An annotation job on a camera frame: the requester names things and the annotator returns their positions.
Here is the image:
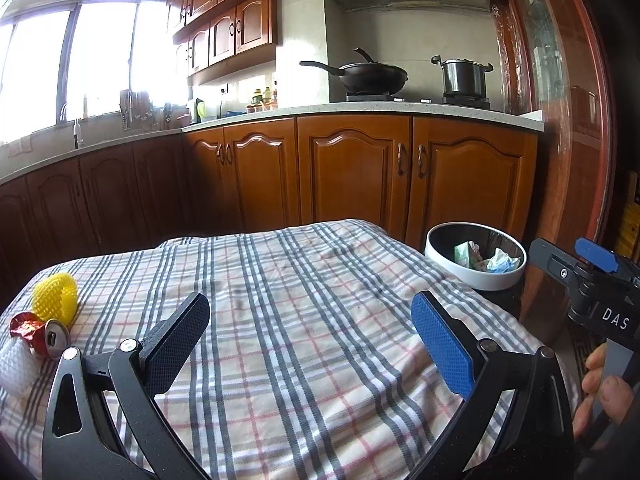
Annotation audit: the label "kitchen window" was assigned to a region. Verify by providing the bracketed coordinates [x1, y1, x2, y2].
[0, 0, 190, 145]

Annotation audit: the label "white round bin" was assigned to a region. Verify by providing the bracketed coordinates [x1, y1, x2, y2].
[424, 221, 527, 292]

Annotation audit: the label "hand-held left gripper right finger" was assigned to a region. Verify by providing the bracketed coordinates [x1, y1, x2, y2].
[405, 290, 576, 480]

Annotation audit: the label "wooden wall cabinets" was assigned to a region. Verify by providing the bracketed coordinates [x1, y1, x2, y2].
[162, 0, 312, 87]

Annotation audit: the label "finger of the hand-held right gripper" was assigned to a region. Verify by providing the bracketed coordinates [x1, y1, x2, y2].
[574, 236, 635, 282]
[529, 237, 585, 281]

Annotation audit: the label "wooden base cabinets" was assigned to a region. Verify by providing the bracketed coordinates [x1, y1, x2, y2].
[0, 115, 540, 281]

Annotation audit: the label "green drink carton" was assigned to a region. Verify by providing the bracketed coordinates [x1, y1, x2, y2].
[452, 241, 484, 267]

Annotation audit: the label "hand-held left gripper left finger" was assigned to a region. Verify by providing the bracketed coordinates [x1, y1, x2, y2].
[42, 291, 211, 480]

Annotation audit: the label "steel cooking pot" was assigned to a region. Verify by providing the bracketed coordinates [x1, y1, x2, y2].
[431, 55, 495, 99]

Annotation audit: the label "crushed red can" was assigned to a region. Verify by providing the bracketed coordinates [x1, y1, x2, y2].
[9, 311, 72, 360]

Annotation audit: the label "black gas stove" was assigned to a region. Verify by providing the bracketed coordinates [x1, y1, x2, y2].
[345, 91, 493, 110]

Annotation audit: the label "yellow foam net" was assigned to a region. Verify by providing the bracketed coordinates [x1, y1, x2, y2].
[31, 271, 80, 326]

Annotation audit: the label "blue white wrapper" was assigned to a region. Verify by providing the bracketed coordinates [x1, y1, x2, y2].
[484, 247, 521, 274]

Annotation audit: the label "wooden door frame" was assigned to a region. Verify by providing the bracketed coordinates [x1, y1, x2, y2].
[492, 0, 617, 281]

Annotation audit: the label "black wok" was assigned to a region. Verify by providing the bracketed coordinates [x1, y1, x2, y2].
[299, 60, 410, 97]

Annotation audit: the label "knife block with utensils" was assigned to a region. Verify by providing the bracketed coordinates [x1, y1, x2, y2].
[118, 89, 152, 132]

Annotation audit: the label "person's right hand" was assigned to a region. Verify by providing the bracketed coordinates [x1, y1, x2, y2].
[572, 345, 640, 442]

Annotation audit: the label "white foam net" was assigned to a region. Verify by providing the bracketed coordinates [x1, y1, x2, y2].
[0, 337, 58, 399]

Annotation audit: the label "plaid tablecloth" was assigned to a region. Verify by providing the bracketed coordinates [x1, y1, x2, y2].
[0, 218, 581, 480]

